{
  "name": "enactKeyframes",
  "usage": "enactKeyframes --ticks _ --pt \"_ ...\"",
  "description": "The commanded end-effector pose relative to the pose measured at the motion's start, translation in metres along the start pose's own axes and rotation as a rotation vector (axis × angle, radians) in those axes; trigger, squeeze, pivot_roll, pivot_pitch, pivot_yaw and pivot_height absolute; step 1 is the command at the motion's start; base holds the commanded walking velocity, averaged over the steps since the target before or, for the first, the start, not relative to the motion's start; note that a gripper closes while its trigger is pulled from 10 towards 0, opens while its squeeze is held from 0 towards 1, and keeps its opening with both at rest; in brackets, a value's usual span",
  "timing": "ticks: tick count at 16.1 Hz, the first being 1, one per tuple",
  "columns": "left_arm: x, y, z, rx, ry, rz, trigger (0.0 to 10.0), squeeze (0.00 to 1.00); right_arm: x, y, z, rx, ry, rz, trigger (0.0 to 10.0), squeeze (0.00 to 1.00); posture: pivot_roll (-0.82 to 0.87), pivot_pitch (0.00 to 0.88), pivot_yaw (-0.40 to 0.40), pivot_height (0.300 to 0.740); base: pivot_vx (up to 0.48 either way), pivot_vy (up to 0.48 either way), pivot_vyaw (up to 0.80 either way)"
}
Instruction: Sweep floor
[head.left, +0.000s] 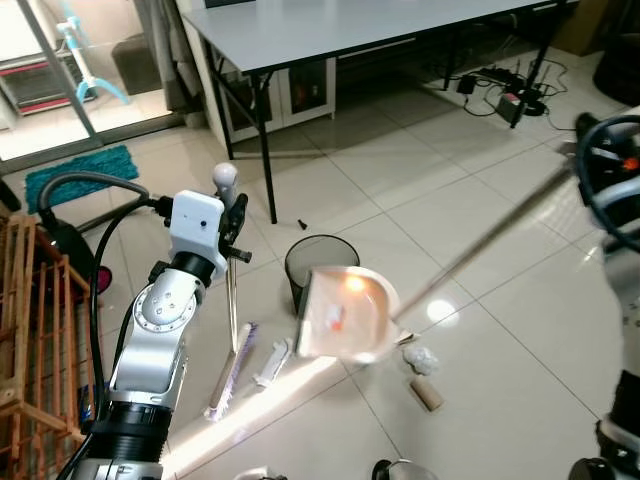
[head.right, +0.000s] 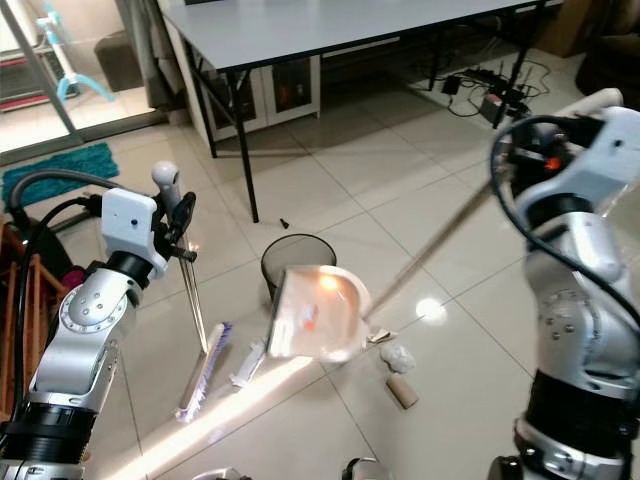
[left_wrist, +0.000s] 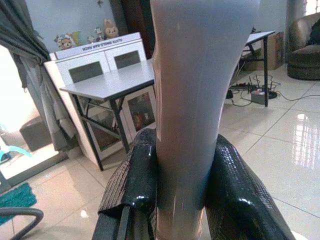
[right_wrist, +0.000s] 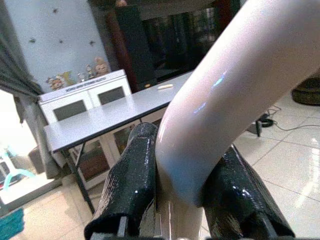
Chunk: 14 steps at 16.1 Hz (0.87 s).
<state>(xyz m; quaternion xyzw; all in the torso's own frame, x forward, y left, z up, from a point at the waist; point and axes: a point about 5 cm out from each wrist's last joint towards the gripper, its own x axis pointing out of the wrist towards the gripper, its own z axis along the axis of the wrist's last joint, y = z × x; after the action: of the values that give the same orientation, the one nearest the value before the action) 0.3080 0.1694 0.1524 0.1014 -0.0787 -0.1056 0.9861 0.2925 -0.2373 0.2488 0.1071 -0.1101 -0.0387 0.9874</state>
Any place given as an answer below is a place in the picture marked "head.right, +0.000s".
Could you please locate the broom with grey handle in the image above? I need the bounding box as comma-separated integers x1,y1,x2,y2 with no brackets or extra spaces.
151,161,234,424

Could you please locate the long-handled translucent dustpan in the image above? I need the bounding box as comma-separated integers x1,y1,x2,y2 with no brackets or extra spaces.
265,182,499,364

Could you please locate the teal shaggy mat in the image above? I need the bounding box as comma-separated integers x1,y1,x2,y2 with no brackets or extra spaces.
0,141,122,209

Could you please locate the black and red vacuum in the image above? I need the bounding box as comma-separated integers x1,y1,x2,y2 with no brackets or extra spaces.
8,212,89,293

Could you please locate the white plastic bottle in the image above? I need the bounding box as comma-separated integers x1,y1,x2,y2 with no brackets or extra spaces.
227,339,268,390

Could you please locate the brown cardboard box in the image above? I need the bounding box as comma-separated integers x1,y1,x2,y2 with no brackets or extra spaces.
532,0,603,57

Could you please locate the white and blue mop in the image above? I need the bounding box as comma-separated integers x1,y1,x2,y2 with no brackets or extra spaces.
34,0,118,104

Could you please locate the white low cabinet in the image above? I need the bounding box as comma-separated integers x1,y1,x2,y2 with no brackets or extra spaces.
164,54,323,137

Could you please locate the wooden slatted rack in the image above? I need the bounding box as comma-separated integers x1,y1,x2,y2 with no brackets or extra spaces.
0,224,63,426

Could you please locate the grey folding table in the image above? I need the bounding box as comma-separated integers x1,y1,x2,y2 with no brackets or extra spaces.
159,0,563,224

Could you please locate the crumpled white paper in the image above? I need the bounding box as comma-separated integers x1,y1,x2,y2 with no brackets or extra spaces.
378,342,418,376

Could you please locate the brown cardboard tube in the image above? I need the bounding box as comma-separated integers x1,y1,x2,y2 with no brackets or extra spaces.
385,374,420,410

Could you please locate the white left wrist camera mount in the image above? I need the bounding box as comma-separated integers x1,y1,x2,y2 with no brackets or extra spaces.
101,187,159,260

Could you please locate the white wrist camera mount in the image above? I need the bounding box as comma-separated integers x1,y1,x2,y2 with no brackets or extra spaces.
101,187,159,260
548,88,640,219

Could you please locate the black power strip with cables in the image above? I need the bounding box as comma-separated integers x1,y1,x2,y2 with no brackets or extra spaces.
432,58,546,128

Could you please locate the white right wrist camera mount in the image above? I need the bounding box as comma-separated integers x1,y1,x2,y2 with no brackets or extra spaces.
548,88,640,219

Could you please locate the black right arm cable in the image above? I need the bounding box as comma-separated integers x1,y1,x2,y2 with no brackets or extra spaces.
489,113,640,306

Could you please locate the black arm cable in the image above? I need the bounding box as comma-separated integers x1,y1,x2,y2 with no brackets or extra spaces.
489,113,640,306
6,167,123,426

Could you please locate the black wire mesh bin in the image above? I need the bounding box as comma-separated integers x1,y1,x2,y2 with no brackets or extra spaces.
260,233,338,303

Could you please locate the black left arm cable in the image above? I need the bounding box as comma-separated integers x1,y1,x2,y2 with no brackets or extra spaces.
6,167,123,426

